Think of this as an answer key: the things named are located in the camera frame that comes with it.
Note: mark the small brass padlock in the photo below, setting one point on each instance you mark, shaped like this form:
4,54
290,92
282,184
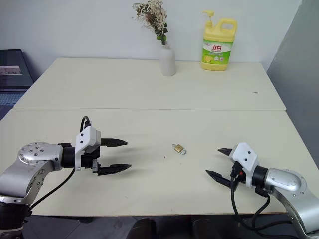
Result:
179,149

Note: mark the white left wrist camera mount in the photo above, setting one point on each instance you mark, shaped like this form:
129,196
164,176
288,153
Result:
86,142

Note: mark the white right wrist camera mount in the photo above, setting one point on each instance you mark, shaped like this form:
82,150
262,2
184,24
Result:
245,159

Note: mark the dark monitor screen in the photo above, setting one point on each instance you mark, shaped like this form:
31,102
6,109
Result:
13,68

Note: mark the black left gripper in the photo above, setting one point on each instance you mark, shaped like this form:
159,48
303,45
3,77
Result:
87,160

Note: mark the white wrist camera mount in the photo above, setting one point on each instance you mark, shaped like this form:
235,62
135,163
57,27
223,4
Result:
86,142
245,159

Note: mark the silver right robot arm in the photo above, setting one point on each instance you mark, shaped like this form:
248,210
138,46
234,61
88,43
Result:
286,189

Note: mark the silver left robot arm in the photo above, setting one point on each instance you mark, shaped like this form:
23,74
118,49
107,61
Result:
37,159

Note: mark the white ceramic vase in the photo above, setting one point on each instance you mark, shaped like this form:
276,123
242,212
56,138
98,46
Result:
167,59

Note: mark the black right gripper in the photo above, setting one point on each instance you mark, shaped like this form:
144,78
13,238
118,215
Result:
237,171

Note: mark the yellow detergent pump bottle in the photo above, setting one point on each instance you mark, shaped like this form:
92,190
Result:
218,44

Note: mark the dried flower bouquet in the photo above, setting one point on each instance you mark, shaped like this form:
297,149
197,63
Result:
152,18

